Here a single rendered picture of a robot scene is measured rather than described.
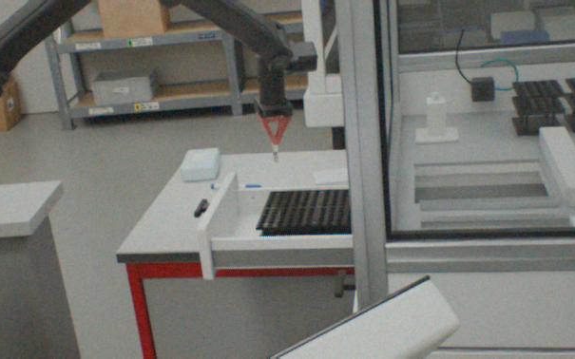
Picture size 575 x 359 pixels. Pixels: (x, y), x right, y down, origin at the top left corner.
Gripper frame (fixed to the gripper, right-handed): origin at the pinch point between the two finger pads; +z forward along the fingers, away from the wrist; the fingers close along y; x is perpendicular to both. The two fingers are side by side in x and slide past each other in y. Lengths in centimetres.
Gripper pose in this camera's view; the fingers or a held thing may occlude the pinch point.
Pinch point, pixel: (275, 140)
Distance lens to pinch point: 173.7
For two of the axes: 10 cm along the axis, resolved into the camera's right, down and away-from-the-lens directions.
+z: 0.6, 9.1, 4.1
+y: -2.5, -3.8, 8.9
